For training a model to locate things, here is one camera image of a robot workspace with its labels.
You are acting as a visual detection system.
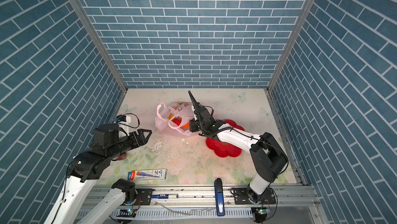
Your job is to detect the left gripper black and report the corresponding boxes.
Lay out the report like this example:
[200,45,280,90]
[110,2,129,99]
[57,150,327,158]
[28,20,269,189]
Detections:
[108,128,154,159]

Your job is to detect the pink plastic fruit bag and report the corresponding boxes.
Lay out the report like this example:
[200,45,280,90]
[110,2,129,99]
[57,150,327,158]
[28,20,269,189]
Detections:
[155,102,195,138]

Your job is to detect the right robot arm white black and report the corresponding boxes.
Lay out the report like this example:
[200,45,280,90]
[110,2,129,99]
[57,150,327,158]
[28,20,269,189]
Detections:
[190,103,288,204]

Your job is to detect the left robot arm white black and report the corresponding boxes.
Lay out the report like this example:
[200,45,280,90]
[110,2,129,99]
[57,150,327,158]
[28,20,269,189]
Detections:
[45,123,152,224]

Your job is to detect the red apple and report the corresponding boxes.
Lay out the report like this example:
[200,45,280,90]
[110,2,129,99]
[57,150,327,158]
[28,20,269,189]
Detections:
[172,117,182,126]

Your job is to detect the plaid brown cylinder case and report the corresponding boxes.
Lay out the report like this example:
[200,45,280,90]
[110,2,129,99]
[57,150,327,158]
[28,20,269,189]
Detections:
[114,153,127,161]

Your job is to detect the red flower-shaped plate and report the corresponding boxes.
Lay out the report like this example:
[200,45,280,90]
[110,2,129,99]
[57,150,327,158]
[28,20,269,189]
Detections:
[206,138,242,158]

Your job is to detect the toothpaste box white blue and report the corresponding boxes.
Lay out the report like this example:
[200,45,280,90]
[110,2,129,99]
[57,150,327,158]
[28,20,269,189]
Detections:
[127,169,167,181]

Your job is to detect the blue black stapler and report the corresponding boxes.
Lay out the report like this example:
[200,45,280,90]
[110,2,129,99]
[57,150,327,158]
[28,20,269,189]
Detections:
[214,178,225,216]

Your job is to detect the green circuit board left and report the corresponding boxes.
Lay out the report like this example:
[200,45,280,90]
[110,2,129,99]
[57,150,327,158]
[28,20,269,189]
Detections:
[117,209,137,218]

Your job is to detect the green circuit board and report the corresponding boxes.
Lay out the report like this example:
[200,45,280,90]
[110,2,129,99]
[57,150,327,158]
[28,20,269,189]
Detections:
[251,207,271,215]
[117,209,137,218]

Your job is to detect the green circuit board right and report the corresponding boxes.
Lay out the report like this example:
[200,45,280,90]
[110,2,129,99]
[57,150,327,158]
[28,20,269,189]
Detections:
[251,207,271,215]

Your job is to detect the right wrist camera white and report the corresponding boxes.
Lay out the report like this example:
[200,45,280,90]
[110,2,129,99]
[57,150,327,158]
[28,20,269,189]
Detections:
[191,105,198,121]

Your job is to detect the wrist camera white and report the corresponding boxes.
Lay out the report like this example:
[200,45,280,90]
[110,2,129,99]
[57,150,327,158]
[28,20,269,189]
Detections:
[191,105,198,121]
[114,115,132,134]

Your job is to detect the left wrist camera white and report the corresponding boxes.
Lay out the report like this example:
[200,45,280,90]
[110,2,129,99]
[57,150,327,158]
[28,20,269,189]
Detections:
[114,115,132,134]

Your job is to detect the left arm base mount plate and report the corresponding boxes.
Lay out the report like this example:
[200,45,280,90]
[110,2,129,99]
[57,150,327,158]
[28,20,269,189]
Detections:
[135,188,154,206]

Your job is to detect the aluminium front rail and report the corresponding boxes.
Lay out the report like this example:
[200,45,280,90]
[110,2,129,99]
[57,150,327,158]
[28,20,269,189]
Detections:
[82,184,320,208]

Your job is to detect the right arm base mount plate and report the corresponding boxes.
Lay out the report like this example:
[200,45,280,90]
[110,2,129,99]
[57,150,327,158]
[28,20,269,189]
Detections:
[230,187,277,205]

